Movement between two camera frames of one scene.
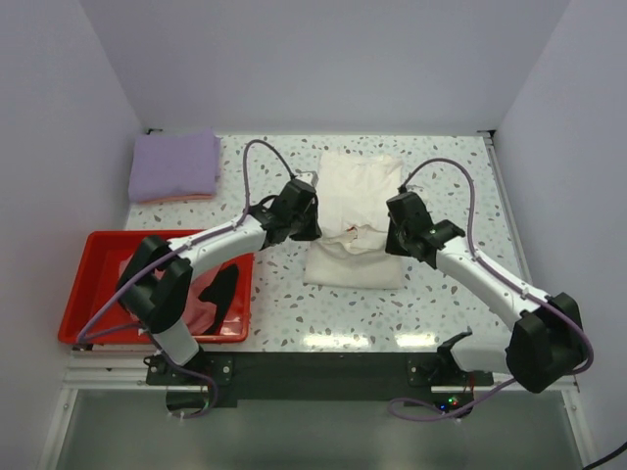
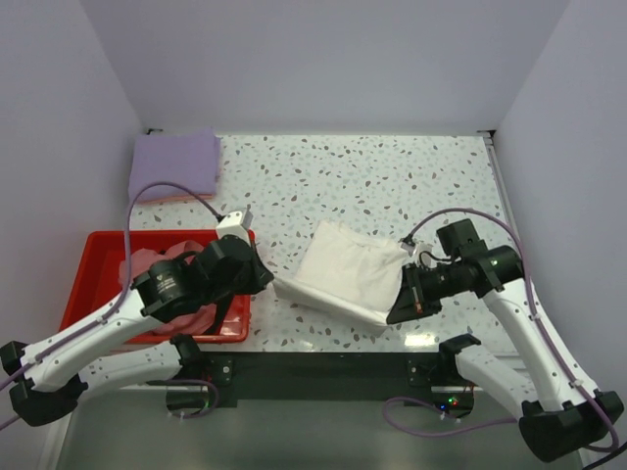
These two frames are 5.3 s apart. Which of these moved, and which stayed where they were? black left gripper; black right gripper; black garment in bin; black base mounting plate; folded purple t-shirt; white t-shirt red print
Moved: white t-shirt red print; black left gripper; black right gripper
Stayed: black garment in bin; black base mounting plate; folded purple t-shirt
